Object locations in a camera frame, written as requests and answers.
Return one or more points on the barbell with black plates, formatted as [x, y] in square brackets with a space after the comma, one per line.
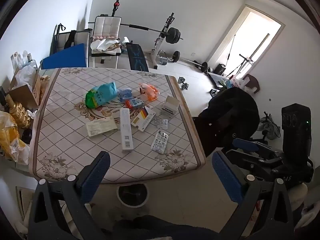
[173, 35]

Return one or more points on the short barbell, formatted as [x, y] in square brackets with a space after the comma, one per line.
[176, 56]

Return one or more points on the small dumbbell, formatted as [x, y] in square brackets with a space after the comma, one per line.
[183, 83]

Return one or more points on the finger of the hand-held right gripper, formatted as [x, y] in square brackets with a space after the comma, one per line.
[246, 143]
[246, 158]

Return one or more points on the open doorway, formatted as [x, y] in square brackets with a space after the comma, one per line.
[250, 37]

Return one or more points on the small black box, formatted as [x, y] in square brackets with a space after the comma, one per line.
[220, 69]

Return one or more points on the silver blister pack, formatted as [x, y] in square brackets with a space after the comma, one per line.
[161, 123]

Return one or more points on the blue white tissue pack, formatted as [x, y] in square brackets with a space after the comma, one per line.
[125, 94]

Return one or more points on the black tripod stand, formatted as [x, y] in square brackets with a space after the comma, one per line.
[243, 58]

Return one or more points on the teal green snack bag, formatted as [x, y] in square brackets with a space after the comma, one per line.
[102, 93]

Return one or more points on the brown stool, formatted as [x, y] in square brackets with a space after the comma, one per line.
[252, 81]

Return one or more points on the black weight bench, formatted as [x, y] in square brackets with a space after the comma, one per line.
[136, 57]

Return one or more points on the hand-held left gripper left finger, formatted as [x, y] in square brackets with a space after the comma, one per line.
[96, 177]

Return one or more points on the white round bin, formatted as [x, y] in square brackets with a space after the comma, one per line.
[125, 201]

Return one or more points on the red blue milk carton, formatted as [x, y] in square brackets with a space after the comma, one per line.
[133, 103]

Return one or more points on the yellow plastic bag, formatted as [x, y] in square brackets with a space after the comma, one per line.
[10, 140]

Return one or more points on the person's right forearm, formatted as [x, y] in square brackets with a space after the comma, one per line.
[297, 196]

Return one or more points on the cream flat packet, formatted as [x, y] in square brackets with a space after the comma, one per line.
[101, 127]

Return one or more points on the folded black frame chair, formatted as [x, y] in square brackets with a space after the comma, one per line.
[71, 38]

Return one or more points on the long white box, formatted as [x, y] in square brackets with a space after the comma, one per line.
[126, 130]

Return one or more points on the crumpled white papers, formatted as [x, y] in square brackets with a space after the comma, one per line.
[102, 45]

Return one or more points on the small white grey box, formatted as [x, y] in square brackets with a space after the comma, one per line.
[170, 106]

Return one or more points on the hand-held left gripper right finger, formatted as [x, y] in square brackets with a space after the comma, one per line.
[225, 175]

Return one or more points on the orange plastic wrapper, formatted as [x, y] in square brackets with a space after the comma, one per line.
[150, 91]

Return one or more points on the cardboard box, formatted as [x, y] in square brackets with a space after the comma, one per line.
[23, 93]

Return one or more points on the black red scooter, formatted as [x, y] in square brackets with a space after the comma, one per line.
[116, 4]

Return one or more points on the blue chair back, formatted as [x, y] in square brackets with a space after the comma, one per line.
[67, 56]

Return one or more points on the printed blister pack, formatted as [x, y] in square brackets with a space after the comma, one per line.
[160, 142]

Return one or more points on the golden vase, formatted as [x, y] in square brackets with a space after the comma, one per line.
[18, 112]

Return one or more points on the white padded chair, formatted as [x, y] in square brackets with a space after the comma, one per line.
[107, 26]

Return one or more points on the long floor barbell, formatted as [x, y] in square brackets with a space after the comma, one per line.
[205, 66]

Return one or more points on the black office chair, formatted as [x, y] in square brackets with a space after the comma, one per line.
[232, 112]

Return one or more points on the white plastic bag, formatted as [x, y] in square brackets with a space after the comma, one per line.
[25, 76]

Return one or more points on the quilted floral table cover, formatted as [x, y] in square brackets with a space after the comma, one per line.
[75, 155]

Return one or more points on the grey backpack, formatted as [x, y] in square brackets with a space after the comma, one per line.
[271, 130]

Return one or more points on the golden ornament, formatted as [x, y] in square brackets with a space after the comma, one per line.
[45, 82]

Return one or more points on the white striped medicine box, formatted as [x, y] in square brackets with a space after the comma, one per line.
[143, 121]

